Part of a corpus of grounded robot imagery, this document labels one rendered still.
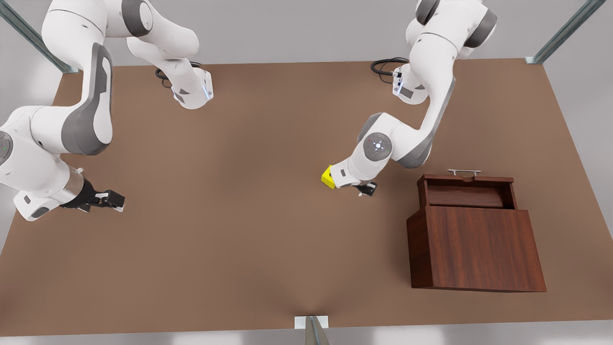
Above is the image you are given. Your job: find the dark wooden cabinet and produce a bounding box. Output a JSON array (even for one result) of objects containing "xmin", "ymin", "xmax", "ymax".
[{"xmin": 406, "ymin": 205, "xmax": 547, "ymax": 293}]

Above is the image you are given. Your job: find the wooden drawer with silver handle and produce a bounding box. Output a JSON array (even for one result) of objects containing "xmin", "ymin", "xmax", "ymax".
[{"xmin": 416, "ymin": 169, "xmax": 518, "ymax": 210}]

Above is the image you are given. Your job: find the black cable loop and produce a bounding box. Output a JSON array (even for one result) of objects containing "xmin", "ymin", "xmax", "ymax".
[
  {"xmin": 371, "ymin": 57, "xmax": 410, "ymax": 85},
  {"xmin": 154, "ymin": 61, "xmax": 203, "ymax": 90}
]

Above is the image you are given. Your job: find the silver frame post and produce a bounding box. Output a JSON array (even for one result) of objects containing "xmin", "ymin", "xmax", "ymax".
[
  {"xmin": 0, "ymin": 0, "xmax": 80, "ymax": 75},
  {"xmin": 525, "ymin": 0, "xmax": 607, "ymax": 66},
  {"xmin": 294, "ymin": 315, "xmax": 330, "ymax": 345}
]

